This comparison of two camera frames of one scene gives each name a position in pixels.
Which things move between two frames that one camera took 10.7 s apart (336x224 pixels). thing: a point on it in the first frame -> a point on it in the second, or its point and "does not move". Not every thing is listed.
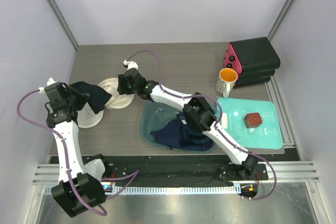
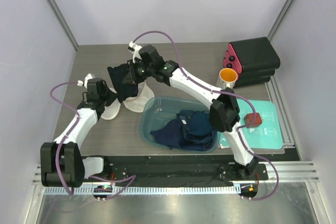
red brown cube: x=252 y=119 does not move
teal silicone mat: x=253 y=123 does not move
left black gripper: x=83 y=97 -> x=112 y=95
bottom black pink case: x=244 y=81 does not move
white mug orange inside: x=227 y=78 does not move
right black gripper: x=122 y=88 -> x=134 y=78
